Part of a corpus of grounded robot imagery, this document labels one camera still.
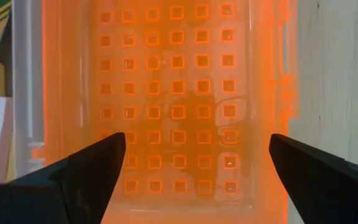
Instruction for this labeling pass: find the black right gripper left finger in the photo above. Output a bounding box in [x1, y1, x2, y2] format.
[0, 132, 127, 224]

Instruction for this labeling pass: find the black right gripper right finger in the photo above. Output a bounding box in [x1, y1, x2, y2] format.
[268, 133, 358, 224]

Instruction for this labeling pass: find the clear plastic pencil box base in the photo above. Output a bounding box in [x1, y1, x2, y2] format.
[10, 0, 47, 182]

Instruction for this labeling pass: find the orange pencil box lid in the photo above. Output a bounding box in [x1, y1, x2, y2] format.
[31, 0, 301, 224]

